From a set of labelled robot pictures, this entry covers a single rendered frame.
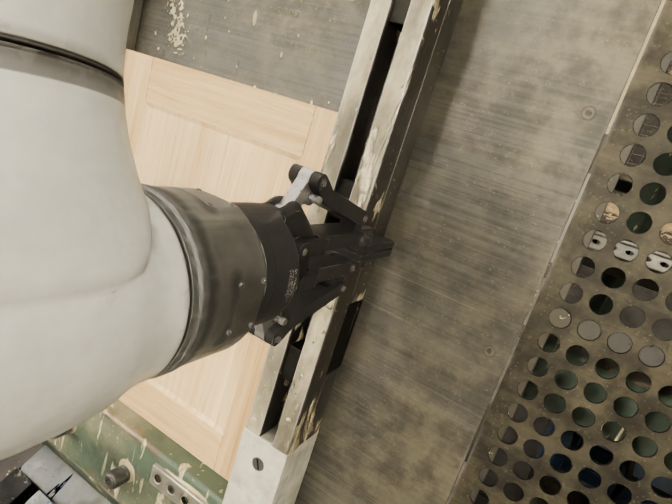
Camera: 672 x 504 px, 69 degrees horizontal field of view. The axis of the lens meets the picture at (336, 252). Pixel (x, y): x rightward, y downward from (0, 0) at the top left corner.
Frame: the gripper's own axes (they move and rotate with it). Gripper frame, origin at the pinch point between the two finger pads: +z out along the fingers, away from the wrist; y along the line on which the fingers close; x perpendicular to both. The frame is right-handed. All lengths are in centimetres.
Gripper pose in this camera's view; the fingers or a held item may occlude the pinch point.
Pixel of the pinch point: (364, 245)
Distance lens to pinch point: 45.0
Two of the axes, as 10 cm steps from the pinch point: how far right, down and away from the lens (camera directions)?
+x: -8.3, -3.7, 4.2
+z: 4.8, -0.8, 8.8
